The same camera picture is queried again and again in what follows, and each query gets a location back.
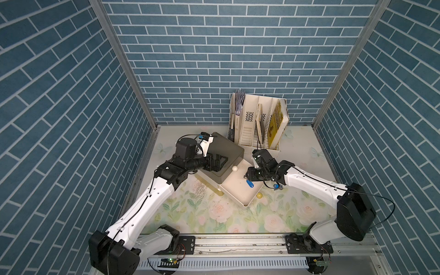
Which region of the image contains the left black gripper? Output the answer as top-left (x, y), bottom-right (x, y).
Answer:
top-left (184, 150), bottom-right (228, 173)

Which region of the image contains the olive and cream drawer cabinet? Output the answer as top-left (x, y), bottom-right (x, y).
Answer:
top-left (195, 132), bottom-right (245, 196)

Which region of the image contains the blue tag key bunch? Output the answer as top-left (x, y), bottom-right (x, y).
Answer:
top-left (246, 179), bottom-right (254, 188)

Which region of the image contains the cream drawer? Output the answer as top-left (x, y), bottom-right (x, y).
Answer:
top-left (218, 159), bottom-right (264, 209)

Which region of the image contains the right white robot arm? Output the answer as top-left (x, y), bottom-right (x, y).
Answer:
top-left (244, 149), bottom-right (377, 250)

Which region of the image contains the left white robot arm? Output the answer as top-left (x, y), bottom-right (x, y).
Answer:
top-left (88, 132), bottom-right (228, 275)

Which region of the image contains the white file organizer rack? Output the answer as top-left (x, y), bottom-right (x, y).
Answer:
top-left (227, 94), bottom-right (281, 152)

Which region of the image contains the yellow cover book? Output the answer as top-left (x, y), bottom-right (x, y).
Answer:
top-left (267, 99), bottom-right (289, 149)

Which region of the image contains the floral table mat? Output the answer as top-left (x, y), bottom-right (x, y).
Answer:
top-left (143, 175), bottom-right (336, 234)

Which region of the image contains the blue spine book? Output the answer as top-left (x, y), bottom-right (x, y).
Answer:
top-left (229, 89), bottom-right (245, 144)

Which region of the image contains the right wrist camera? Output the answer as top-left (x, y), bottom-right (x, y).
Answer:
top-left (252, 149), bottom-right (267, 162)

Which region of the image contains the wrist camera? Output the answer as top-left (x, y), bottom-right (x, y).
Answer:
top-left (252, 149), bottom-right (267, 162)
top-left (198, 132), bottom-right (214, 157)

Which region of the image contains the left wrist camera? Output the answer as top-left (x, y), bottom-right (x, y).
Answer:
top-left (198, 132), bottom-right (214, 157)

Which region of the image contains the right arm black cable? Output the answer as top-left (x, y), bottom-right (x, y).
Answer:
top-left (295, 164), bottom-right (396, 229)

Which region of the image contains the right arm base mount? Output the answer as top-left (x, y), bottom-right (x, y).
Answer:
top-left (285, 222), bottom-right (333, 254)

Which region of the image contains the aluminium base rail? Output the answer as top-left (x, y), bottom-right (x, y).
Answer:
top-left (130, 233), bottom-right (381, 260)

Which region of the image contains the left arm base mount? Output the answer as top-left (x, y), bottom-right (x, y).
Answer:
top-left (155, 225), bottom-right (195, 255)

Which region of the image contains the left metal corner post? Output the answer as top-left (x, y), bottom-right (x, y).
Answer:
top-left (89, 0), bottom-right (157, 131)

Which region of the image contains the metal corner post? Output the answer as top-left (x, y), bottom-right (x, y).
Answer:
top-left (312, 0), bottom-right (391, 132)
top-left (89, 0), bottom-right (157, 131)

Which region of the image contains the right metal corner post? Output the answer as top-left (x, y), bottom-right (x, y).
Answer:
top-left (312, 0), bottom-right (391, 132)

